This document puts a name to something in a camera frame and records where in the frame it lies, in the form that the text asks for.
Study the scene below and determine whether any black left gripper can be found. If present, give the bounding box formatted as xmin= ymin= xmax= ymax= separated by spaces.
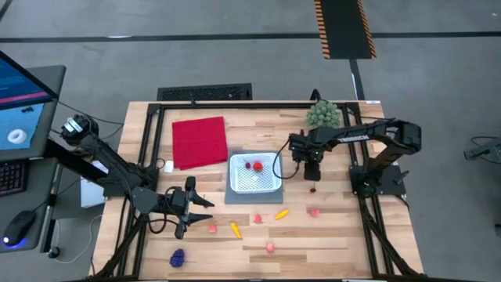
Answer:
xmin=168 ymin=176 xmax=214 ymax=240

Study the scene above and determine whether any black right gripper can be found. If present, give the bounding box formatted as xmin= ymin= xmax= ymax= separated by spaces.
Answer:
xmin=288 ymin=131 xmax=326 ymax=182

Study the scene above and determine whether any purple grape bunch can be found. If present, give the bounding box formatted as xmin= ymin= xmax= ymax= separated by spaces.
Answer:
xmin=169 ymin=248 xmax=186 ymax=269

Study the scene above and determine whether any white mesh plastic basket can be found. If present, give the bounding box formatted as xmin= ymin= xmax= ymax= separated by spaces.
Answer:
xmin=229 ymin=151 xmax=283 ymax=195

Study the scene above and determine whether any green grape bunch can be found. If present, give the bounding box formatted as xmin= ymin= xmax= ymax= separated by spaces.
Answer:
xmin=305 ymin=100 xmax=341 ymax=129

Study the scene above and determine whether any red cloth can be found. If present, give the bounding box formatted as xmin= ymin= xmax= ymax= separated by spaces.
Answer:
xmin=171 ymin=116 xmax=229 ymax=172

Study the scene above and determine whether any grey square mat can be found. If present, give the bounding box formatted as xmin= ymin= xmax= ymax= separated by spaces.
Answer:
xmin=224 ymin=149 xmax=284 ymax=205

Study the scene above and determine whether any white box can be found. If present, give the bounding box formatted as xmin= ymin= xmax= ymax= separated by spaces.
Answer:
xmin=80 ymin=160 xmax=109 ymax=208

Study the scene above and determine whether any black keyboard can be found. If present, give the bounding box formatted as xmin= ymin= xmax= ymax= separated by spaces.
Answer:
xmin=0 ymin=160 xmax=28 ymax=197
xmin=157 ymin=82 xmax=254 ymax=102

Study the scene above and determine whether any black monitor stand bar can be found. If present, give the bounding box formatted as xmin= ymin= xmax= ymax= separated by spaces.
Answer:
xmin=42 ymin=139 xmax=109 ymax=185

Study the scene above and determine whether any black mat with orange stripes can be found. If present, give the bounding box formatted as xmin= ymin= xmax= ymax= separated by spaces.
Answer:
xmin=314 ymin=0 xmax=377 ymax=60

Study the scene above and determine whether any black computer mouse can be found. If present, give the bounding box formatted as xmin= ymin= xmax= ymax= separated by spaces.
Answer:
xmin=2 ymin=210 xmax=37 ymax=248

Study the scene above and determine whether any computer monitor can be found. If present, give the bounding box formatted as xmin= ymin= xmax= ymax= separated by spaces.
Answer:
xmin=0 ymin=50 xmax=59 ymax=162

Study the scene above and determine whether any grey desk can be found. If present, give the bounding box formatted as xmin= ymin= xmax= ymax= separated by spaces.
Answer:
xmin=0 ymin=64 xmax=67 ymax=251

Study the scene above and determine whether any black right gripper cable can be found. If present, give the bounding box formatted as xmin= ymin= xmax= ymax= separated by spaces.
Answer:
xmin=272 ymin=139 xmax=301 ymax=180

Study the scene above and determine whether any black metal table frame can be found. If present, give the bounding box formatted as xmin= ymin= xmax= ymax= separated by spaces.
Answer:
xmin=92 ymin=100 xmax=427 ymax=281

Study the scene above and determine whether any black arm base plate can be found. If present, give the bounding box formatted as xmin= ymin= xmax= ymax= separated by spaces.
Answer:
xmin=349 ymin=164 xmax=406 ymax=197
xmin=103 ymin=166 xmax=160 ymax=198

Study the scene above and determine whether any black stand base with cables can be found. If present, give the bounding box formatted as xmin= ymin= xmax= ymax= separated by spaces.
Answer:
xmin=463 ymin=135 xmax=501 ymax=182

